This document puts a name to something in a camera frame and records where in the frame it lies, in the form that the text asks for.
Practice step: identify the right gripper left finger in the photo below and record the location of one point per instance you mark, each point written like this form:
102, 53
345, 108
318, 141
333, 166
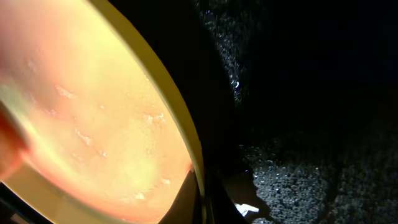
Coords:
186, 208

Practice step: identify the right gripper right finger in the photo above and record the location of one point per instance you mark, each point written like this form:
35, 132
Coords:
219, 207

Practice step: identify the yellow plate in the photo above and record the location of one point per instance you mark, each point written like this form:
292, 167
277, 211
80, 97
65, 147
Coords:
108, 137

